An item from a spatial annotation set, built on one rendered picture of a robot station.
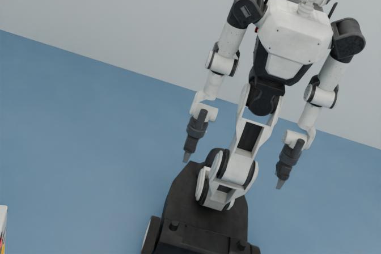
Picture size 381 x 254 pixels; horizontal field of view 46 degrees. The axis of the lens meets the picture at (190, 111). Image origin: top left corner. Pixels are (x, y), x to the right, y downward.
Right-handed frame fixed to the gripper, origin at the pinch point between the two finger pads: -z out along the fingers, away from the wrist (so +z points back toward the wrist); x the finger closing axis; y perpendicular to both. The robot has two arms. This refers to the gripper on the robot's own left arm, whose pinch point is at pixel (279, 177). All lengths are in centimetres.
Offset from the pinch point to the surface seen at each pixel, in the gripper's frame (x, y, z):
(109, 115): -79, -98, -46
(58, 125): -54, -125, -48
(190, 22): -135, -64, 14
